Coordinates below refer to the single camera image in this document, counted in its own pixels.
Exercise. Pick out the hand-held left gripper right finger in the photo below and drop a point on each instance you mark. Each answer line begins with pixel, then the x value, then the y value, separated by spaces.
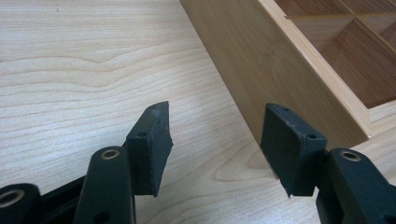
pixel 289 149

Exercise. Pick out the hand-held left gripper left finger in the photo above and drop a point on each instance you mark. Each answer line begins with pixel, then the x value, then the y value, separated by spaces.
pixel 149 155

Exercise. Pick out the wooden compartment box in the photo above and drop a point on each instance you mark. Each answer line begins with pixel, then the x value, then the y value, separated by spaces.
pixel 274 62

